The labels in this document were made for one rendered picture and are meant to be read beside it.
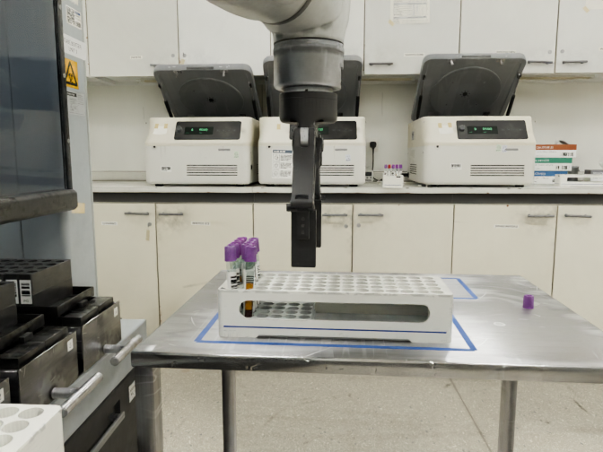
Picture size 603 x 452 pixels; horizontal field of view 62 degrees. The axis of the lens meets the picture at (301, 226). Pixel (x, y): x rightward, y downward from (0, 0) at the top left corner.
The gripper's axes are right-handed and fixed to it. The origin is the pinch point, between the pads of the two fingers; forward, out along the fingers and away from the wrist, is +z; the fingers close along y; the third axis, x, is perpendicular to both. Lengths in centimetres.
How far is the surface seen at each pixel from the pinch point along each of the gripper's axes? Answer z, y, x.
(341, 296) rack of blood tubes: 5.2, -5.2, -4.6
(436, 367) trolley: 11.4, -11.1, -15.5
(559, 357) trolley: 10.8, -8.5, -29.8
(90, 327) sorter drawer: 13.3, 3.2, 32.8
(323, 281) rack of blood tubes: 4.7, 0.6, -2.1
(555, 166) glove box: -7, 237, -125
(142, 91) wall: -52, 251, 123
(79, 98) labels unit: -22, 22, 43
